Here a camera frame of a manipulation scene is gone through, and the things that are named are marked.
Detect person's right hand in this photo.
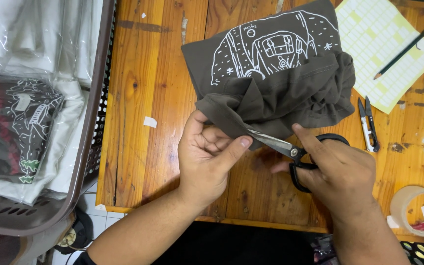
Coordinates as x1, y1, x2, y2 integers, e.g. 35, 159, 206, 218
270, 123, 378, 224

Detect person's left hand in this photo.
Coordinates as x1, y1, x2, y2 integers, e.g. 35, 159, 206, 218
177, 110, 253, 211

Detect black handled scissors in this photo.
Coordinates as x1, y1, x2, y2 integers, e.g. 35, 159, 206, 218
248, 129, 350, 194

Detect dark grey printed t-shirt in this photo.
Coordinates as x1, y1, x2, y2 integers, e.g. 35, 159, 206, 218
181, 0, 356, 151

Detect small thread snips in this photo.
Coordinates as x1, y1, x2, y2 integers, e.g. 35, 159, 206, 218
357, 96, 381, 153

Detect person's black clothing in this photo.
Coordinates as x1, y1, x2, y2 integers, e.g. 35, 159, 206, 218
73, 221, 334, 265

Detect clear packing tape roll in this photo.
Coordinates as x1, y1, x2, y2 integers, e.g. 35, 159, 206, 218
389, 185, 424, 237

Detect brown plastic laundry basket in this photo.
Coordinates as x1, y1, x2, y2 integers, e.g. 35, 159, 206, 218
0, 0, 117, 237

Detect yellow sticker label sheet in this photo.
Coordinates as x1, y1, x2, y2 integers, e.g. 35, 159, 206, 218
334, 0, 424, 115

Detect dark green pencil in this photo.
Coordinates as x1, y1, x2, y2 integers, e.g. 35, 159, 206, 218
373, 20, 424, 80

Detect black round device on floor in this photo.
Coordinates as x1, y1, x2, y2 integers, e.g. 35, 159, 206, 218
54, 210, 94, 255

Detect bagged black printed t-shirt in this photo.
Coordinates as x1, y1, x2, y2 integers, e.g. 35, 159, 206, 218
0, 75, 65, 185

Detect pile of bagged white garments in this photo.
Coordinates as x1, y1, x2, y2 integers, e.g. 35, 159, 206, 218
0, 0, 104, 207

